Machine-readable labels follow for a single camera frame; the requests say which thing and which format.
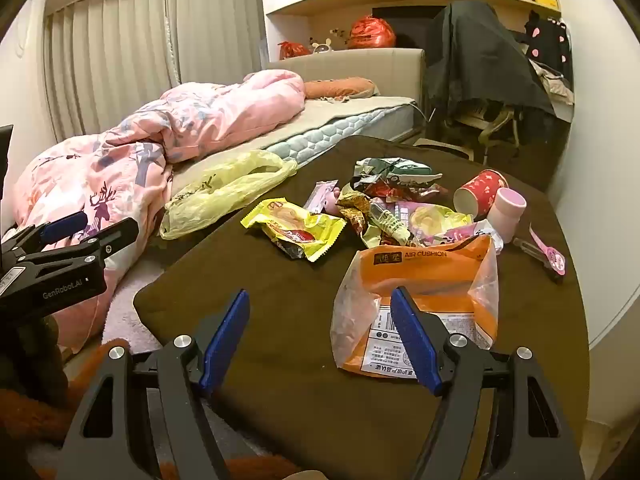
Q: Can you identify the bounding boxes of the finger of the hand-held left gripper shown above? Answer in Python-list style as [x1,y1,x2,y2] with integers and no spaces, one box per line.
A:
[16,217,140,268]
[0,211,89,262]

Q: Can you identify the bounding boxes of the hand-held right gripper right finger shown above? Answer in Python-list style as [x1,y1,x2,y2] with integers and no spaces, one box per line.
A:
[390,286,586,480]

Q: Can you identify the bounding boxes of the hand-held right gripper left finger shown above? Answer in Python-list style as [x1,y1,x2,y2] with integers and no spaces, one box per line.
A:
[55,289,251,480]

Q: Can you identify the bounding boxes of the orange clear plastic packet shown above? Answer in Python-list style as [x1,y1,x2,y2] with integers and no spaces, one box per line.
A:
[331,234,500,377]

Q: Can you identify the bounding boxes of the yellow plastic bag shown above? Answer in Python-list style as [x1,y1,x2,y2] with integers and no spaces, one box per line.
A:
[159,150,299,241]

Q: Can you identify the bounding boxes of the pink printed snack packet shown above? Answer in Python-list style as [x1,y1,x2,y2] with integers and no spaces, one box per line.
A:
[430,220,503,256]

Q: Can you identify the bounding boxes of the pale yellow round wrapper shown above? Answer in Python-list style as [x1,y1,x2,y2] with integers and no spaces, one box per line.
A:
[409,204,475,235]

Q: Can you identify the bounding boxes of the yellow snack wrapper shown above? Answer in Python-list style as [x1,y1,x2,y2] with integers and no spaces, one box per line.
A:
[241,198,347,263]

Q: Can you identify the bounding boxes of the brown patterned snack wrapper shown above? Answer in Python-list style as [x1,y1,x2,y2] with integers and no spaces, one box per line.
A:
[336,191,403,250]

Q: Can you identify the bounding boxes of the red wrapper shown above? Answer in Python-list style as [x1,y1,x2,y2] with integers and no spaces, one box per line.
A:
[367,182,451,206]

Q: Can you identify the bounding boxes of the pink panda candy packet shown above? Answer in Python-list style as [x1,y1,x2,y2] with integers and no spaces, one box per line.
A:
[512,225,568,285]

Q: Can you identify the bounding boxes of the red paper cup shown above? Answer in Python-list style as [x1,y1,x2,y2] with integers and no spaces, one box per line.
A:
[453,169,509,221]

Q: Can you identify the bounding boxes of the small pink bar wrapper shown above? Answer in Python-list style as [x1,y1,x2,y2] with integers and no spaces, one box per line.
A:
[303,181,337,213]

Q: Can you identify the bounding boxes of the green white snack wrapper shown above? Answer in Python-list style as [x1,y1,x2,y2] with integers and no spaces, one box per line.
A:
[354,157,444,196]

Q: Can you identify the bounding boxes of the white fluffy rug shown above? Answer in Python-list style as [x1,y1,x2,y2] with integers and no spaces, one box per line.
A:
[102,260,171,356]

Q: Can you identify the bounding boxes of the pink printed blanket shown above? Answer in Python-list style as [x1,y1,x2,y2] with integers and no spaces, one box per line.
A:
[12,71,306,356]

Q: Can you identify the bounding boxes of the orange fuzzy cloth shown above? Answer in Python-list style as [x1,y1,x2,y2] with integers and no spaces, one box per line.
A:
[0,345,151,480]

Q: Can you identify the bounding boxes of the pink plastic cup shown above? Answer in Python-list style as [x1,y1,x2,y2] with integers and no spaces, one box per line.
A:
[486,187,527,245]

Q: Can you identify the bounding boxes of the grey pleated curtains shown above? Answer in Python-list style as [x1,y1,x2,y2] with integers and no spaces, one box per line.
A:
[44,0,266,136]

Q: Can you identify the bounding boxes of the small beige stool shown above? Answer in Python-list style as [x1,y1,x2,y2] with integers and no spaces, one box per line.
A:
[415,137,473,161]

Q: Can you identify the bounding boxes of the grey quilted mattress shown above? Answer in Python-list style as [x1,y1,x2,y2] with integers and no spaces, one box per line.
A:
[265,102,418,167]

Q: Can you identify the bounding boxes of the beige office chair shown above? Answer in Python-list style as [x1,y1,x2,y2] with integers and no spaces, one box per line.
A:
[452,97,526,161]

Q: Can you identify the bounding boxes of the beige bed sheet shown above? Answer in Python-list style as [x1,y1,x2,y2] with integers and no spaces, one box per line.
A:
[170,95,417,206]

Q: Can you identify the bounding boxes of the small red plastic bag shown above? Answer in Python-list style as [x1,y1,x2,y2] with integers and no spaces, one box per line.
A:
[278,41,312,61]

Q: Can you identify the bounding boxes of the orange pillow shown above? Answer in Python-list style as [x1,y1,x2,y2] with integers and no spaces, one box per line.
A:
[303,76,381,101]

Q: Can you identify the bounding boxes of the beige bed headboard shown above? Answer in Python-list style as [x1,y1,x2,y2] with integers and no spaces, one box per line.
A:
[263,48,426,141]

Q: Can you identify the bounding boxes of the beige cloth pile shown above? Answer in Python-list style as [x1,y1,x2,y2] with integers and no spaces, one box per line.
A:
[532,60,575,106]

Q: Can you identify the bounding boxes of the black cloth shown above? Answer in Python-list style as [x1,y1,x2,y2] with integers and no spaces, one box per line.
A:
[425,1,556,116]

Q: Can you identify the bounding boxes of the large red plastic bag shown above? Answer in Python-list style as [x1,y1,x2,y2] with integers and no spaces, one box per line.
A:
[348,16,397,50]

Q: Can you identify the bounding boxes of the black garment with pink hearts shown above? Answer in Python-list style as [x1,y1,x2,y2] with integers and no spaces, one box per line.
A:
[524,10,572,78]

